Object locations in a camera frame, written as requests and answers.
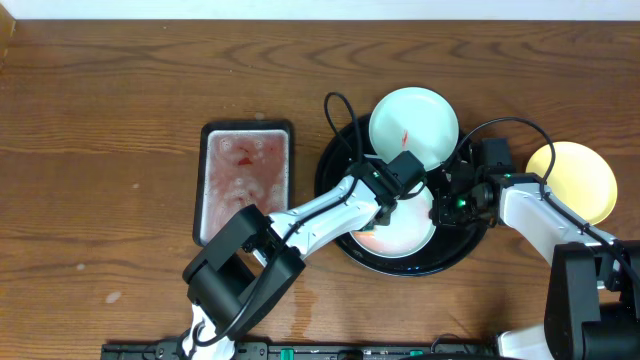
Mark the black round tray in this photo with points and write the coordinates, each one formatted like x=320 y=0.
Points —
x=448 y=246

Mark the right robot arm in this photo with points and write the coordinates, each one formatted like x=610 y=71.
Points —
x=592 y=306

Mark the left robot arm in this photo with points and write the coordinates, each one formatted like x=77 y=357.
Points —
x=241 y=274

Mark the light blue plate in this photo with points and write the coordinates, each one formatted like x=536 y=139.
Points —
x=414 y=119
x=409 y=230

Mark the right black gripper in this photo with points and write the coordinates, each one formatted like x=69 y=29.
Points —
x=442 y=214

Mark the yellow plate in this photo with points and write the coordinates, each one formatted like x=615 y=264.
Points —
x=584 y=181

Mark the black rectangular sponge tray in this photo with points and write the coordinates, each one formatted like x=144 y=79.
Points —
x=241 y=163

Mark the light blue top plate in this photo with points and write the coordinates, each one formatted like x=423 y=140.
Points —
x=414 y=119

